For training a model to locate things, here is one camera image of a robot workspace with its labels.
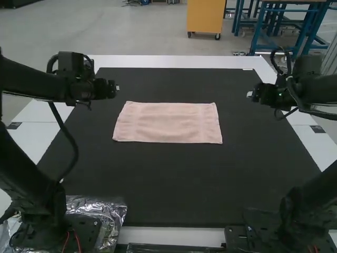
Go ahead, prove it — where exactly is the pale towel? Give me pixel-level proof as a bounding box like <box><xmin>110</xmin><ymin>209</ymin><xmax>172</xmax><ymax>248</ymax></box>
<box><xmin>112</xmin><ymin>100</ymin><xmax>224</xmax><ymax>145</ymax></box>

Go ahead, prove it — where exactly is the black mat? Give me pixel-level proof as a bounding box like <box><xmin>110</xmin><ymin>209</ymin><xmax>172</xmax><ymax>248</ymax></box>
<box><xmin>36</xmin><ymin>67</ymin><xmax>323</xmax><ymax>229</ymax></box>

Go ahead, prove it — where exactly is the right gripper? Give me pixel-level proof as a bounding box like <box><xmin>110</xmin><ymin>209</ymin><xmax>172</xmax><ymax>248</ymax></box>
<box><xmin>246</xmin><ymin>82</ymin><xmax>284</xmax><ymax>108</ymax></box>

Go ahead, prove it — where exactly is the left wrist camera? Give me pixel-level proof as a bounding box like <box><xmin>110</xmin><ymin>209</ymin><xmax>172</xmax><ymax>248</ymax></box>
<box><xmin>57</xmin><ymin>51</ymin><xmax>95</xmax><ymax>80</ymax></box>

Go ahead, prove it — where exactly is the black cable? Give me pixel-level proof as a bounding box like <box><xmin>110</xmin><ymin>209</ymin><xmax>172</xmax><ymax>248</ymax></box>
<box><xmin>270</xmin><ymin>48</ymin><xmax>293</xmax><ymax>82</ymax></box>
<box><xmin>47</xmin><ymin>100</ymin><xmax>79</xmax><ymax>184</ymax></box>

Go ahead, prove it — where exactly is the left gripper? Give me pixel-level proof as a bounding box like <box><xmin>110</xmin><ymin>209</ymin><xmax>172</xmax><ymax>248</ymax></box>
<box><xmin>91</xmin><ymin>77</ymin><xmax>121</xmax><ymax>101</ymax></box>

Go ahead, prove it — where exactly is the yellow wheeled cabinet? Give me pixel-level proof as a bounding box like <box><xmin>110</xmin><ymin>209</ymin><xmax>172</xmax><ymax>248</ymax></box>
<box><xmin>186</xmin><ymin>0</ymin><xmax>225</xmax><ymax>41</ymax></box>

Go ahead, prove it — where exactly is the blue metal rack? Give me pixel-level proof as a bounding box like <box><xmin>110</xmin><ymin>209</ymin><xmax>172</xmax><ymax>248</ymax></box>
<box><xmin>231</xmin><ymin>0</ymin><xmax>266</xmax><ymax>37</ymax></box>
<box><xmin>249</xmin><ymin>0</ymin><xmax>330</xmax><ymax>56</ymax></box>

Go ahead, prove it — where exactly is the silver foil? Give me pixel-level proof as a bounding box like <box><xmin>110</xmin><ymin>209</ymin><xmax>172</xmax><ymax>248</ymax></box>
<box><xmin>64</xmin><ymin>194</ymin><xmax>129</xmax><ymax>253</ymax></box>

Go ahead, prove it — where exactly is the dark base panel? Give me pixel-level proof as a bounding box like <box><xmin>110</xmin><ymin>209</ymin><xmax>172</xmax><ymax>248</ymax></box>
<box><xmin>127</xmin><ymin>242</ymin><xmax>227</xmax><ymax>253</ymax></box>
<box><xmin>14</xmin><ymin>215</ymin><xmax>103</xmax><ymax>253</ymax></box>
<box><xmin>223</xmin><ymin>207</ymin><xmax>337</xmax><ymax>253</ymax></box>

